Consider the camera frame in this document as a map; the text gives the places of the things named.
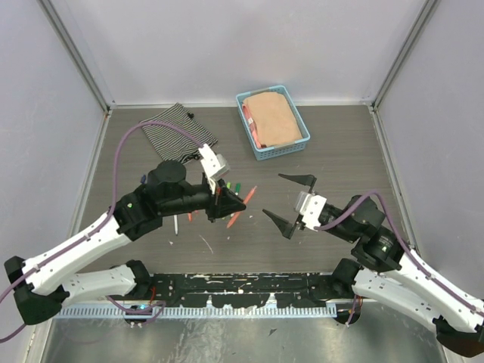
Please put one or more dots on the grey slotted cable duct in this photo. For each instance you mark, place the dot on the grey slotted cable duct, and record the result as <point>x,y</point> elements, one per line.
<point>270,310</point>

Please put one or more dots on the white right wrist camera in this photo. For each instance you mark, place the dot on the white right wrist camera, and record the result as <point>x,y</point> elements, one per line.
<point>309,207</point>

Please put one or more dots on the white pen blue end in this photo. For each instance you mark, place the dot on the white pen blue end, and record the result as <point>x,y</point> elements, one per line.
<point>175,219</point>

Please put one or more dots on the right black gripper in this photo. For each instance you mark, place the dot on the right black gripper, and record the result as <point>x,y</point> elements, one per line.
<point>285,227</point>

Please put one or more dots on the peach folded towel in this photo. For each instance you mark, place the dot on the peach folded towel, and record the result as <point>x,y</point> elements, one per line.
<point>270,119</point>

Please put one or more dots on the black white striped cloth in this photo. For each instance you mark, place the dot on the black white striped cloth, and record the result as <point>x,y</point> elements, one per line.
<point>167,131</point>

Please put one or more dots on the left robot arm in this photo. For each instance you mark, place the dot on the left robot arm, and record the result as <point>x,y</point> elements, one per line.
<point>43,285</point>

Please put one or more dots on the light blue plastic basket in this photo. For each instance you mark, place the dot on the light blue plastic basket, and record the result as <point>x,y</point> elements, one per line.
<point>272,152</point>

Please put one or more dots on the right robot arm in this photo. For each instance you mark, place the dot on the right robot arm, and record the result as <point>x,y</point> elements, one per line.
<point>385,268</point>

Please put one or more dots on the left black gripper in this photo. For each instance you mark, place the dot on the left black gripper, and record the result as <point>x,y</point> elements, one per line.
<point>224,203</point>

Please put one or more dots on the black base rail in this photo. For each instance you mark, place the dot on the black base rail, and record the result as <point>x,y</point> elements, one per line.
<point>299,290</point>

